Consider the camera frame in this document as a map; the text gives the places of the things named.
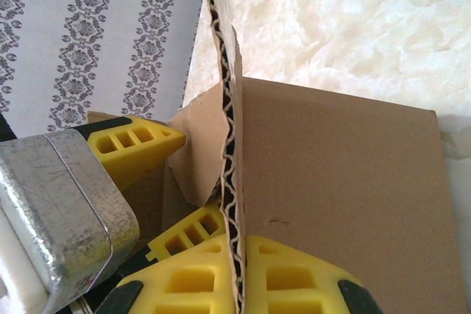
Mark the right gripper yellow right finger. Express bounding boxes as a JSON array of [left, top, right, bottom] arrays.
[[242, 235, 386, 314]]

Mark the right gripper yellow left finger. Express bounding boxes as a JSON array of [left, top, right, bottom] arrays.
[[93, 232, 237, 314]]

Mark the taped brown cardboard box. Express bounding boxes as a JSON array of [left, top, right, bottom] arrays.
[[124, 0, 464, 314]]

